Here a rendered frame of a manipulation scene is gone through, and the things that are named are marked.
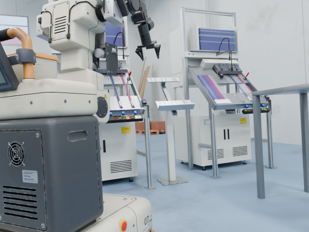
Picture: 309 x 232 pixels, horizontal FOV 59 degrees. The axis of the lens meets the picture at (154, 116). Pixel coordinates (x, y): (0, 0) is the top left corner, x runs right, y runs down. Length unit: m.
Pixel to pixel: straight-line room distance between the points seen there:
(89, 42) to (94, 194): 0.72
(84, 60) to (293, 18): 4.50
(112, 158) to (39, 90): 1.86
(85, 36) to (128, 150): 1.60
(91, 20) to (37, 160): 0.69
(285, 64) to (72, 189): 4.83
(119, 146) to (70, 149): 1.78
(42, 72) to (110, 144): 1.68
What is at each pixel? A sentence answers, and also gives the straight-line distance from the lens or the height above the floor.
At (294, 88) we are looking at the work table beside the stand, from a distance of 1.82.
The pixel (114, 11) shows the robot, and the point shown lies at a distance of 1.31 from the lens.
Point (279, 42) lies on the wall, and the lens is 5.55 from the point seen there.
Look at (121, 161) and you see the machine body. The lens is 2.73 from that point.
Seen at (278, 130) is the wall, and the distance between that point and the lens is 5.54.
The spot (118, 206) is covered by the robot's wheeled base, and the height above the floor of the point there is 0.28.
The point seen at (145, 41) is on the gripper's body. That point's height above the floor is 1.09.
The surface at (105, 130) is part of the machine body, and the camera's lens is 2.66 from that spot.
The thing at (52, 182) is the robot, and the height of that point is 0.49.
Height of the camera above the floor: 0.68
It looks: 1 degrees down
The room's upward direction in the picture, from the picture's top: 3 degrees counter-clockwise
